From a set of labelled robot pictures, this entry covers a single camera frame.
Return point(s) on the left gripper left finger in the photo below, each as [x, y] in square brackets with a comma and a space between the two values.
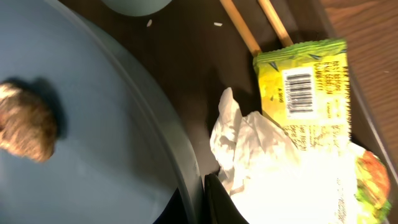
[174, 212]

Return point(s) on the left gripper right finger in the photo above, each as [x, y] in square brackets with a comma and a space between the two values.
[221, 208]

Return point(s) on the white tissue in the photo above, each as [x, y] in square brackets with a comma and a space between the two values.
[270, 180]

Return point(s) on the dark blue plate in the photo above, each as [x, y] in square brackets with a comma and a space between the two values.
[121, 150]

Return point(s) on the green snack wrapper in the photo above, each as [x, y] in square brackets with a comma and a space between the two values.
[305, 89]

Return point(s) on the brown mushroom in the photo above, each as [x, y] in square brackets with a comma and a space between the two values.
[28, 126]

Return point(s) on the light blue cup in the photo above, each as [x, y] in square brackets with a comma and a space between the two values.
[136, 7]

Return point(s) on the wooden chopstick left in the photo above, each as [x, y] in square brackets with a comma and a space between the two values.
[241, 27]

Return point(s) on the wooden chopstick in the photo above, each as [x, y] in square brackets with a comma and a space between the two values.
[276, 22]
[241, 27]

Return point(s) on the brown serving tray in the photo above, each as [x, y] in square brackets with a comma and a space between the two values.
[194, 52]

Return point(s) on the wooden chopstick right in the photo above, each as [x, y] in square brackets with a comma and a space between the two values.
[276, 22]

